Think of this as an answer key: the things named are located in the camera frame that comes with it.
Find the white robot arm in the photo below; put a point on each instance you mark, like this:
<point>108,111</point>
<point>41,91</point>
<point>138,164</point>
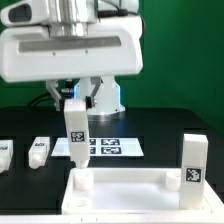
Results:
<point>70,18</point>

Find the white desk tabletop tray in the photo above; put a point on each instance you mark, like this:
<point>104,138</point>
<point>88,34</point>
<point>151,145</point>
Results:
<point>122,190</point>

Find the white fiducial marker sheet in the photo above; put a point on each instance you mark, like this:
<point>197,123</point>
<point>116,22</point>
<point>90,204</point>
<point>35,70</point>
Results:
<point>104,147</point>

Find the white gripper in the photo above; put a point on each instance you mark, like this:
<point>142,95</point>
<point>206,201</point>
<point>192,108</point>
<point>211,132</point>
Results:
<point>110,47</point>

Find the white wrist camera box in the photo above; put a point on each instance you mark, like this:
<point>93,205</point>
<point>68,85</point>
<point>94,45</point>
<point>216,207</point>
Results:
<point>25,13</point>

